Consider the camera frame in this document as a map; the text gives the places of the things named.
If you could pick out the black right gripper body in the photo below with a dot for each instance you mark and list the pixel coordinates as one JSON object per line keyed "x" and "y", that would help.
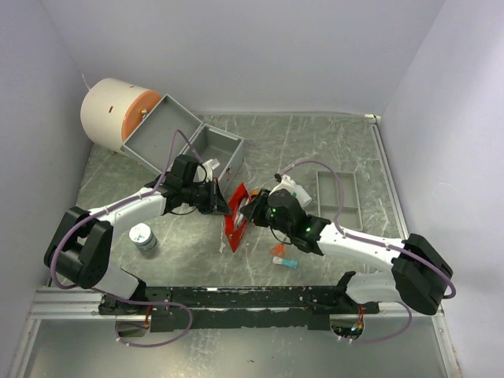
{"x": 263, "y": 215}

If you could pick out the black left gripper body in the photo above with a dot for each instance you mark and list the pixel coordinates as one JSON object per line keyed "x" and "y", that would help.
{"x": 203, "y": 194}

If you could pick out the small red scissors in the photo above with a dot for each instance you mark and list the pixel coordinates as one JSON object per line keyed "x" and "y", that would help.
{"x": 278, "y": 250}

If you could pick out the red first aid pouch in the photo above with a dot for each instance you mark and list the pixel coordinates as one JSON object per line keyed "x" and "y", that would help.
{"x": 235, "y": 224}

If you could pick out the teal capped tube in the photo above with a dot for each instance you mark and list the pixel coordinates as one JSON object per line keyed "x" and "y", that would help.
{"x": 292, "y": 264}

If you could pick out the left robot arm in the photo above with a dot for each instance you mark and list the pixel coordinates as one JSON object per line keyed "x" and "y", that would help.
{"x": 80, "y": 248}

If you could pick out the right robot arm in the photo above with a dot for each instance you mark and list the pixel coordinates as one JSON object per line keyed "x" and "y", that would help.
{"x": 415, "y": 273}

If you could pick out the small white plastic bottle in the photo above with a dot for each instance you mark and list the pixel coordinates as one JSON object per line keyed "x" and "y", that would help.
{"x": 303, "y": 197}

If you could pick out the grey divided tray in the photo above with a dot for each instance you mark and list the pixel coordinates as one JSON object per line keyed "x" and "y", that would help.
{"x": 328, "y": 199}

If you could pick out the grey metal case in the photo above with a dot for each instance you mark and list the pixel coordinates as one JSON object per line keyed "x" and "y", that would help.
{"x": 170, "y": 129}

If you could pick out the white round jar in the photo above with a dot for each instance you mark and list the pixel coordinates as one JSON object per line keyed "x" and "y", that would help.
{"x": 142, "y": 237}

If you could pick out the white cylinder with orange face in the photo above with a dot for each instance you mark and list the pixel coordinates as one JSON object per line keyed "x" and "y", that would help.
{"x": 112, "y": 109}

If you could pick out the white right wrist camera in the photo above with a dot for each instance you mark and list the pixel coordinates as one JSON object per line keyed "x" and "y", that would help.
{"x": 288, "y": 184}

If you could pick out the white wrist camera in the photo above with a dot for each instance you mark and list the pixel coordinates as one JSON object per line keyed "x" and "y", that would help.
{"x": 288, "y": 184}
{"x": 211, "y": 165}

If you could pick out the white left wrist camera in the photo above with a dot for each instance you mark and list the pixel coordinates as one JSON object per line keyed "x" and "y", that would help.
{"x": 211, "y": 165}

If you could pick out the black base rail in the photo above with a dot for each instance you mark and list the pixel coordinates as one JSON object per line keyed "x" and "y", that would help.
{"x": 241, "y": 307}

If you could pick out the aluminium frame rail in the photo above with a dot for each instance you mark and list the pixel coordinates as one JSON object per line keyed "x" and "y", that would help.
{"x": 51, "y": 303}

